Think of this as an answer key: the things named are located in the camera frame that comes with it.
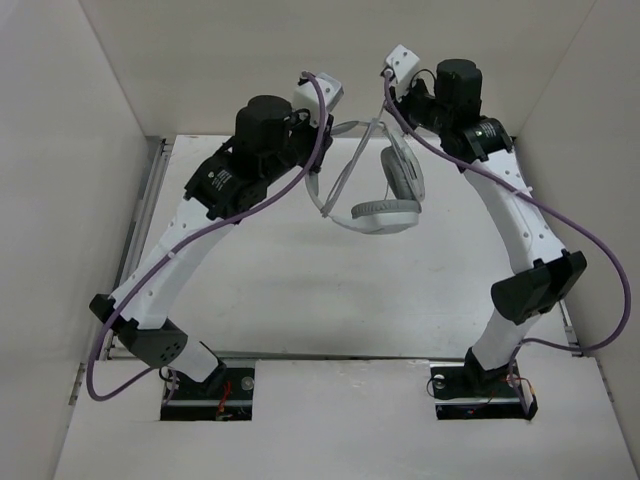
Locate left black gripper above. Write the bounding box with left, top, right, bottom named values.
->
left=262, top=103, right=334, bottom=185

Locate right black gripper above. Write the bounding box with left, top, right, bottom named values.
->
left=386, top=73, right=453, bottom=135

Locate white over-ear headphones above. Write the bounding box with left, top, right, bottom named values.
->
left=305, top=119, right=426, bottom=235

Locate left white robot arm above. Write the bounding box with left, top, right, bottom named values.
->
left=90, top=83, right=331, bottom=397

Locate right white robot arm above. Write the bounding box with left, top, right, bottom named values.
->
left=391, top=59, right=587, bottom=394

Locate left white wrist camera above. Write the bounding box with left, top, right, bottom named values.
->
left=291, top=73, right=344, bottom=128

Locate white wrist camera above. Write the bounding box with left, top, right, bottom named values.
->
left=383, top=44, right=420, bottom=87
left=291, top=73, right=344, bottom=128

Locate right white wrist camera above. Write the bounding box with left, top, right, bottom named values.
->
left=383, top=44, right=420, bottom=87

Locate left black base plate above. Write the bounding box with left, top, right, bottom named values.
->
left=158, top=358, right=256, bottom=422

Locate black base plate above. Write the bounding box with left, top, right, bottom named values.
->
left=426, top=362, right=538, bottom=421
left=158, top=358, right=256, bottom=422

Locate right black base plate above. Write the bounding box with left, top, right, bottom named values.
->
left=426, top=362, right=538, bottom=421

